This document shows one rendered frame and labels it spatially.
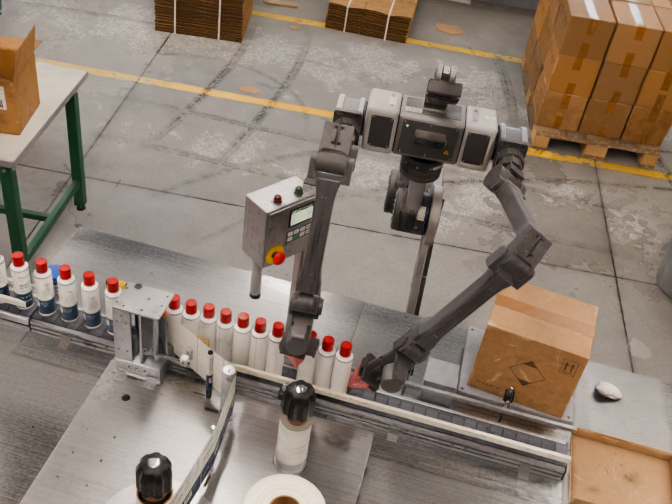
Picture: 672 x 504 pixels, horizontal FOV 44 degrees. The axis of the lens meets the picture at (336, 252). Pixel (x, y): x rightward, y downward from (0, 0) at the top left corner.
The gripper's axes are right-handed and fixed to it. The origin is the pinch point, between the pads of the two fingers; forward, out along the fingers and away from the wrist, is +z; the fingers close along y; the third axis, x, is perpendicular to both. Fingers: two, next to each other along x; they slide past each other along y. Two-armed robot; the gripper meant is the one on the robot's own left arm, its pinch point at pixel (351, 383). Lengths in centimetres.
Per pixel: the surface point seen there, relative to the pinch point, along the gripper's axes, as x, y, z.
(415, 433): 21.7, 5.1, -6.9
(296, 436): -12.8, 32.1, -2.1
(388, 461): 19.2, 15.0, -0.9
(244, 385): -19.5, 4.7, 24.9
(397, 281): 55, -161, 68
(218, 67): -73, -331, 159
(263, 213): -57, 2, -23
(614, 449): 69, -11, -41
